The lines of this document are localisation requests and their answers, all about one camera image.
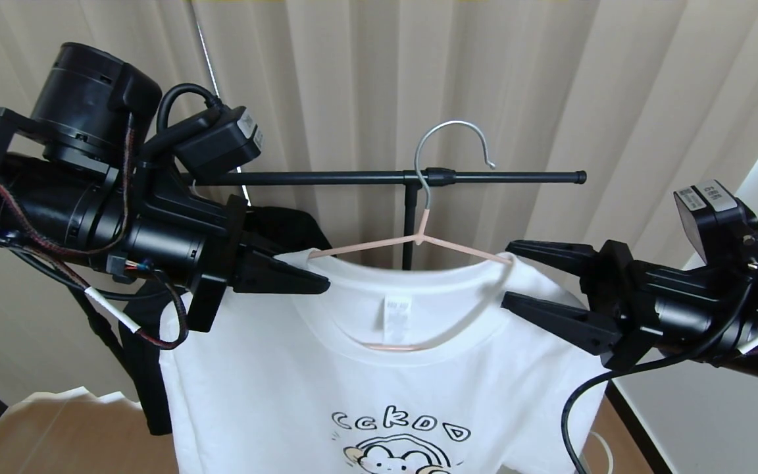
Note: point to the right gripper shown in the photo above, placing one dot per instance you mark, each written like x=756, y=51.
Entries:
x=668, y=303

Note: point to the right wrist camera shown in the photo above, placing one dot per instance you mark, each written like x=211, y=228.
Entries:
x=714, y=217

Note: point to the beige curtain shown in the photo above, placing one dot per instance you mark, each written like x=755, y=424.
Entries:
x=550, y=79

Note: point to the white laundry basket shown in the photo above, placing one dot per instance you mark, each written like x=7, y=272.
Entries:
x=609, y=454

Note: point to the black clothes rack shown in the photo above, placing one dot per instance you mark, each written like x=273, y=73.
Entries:
x=353, y=178

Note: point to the pink clothes hanger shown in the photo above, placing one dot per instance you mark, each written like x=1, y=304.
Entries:
x=379, y=243

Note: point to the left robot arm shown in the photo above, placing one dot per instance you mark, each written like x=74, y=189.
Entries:
x=83, y=92

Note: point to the white garment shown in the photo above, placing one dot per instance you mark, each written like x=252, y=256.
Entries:
x=287, y=368

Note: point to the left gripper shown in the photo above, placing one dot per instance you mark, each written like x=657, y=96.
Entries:
x=168, y=243

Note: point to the black garment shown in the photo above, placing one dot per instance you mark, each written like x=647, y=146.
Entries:
x=149, y=382

